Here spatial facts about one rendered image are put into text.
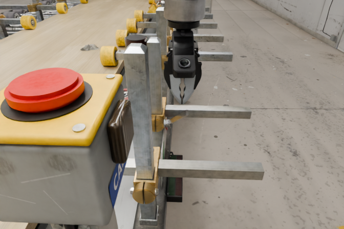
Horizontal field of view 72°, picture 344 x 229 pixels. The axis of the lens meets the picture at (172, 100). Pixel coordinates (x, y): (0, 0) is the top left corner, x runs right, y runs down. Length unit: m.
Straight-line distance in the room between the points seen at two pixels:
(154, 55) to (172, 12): 0.17
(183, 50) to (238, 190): 1.31
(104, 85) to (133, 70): 0.25
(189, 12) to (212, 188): 1.32
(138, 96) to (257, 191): 1.39
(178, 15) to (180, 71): 0.12
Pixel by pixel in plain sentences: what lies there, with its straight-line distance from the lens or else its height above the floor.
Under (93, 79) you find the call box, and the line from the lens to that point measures 0.17.
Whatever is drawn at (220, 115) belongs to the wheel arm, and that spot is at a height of 0.84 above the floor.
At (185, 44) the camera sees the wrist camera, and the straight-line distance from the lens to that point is 0.51.
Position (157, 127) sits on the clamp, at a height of 0.84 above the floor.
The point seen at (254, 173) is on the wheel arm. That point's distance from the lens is 0.62.
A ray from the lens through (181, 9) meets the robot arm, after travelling 0.51.
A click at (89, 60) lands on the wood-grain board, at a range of 1.12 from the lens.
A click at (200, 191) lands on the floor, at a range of 1.64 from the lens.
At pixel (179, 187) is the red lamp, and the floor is 0.70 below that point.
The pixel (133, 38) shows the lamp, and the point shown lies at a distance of 0.65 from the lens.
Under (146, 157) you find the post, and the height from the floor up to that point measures 0.94.
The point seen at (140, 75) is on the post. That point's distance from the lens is 0.40.
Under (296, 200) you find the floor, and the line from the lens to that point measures 1.77.
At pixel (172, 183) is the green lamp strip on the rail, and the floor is 0.70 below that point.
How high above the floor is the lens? 1.29
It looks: 31 degrees down
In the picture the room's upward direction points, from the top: straight up
